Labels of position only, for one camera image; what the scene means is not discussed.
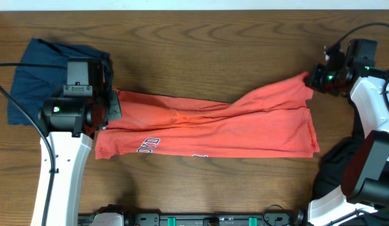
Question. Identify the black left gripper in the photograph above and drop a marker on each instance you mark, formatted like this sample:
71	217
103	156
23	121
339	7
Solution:
114	111

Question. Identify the red orange t-shirt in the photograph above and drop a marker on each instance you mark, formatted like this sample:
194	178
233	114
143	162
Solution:
272	121

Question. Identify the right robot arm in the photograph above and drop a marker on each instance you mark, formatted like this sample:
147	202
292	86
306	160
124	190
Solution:
332	208

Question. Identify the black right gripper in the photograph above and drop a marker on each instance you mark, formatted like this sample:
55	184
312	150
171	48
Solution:
312	79

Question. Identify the folded navy blue garment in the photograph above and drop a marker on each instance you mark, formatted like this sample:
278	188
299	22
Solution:
32	85

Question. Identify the black garment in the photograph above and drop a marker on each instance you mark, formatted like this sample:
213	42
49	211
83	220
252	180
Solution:
342	163

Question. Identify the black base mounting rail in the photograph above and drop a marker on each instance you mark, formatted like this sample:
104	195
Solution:
114	215

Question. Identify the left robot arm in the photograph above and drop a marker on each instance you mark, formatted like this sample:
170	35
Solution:
69	124

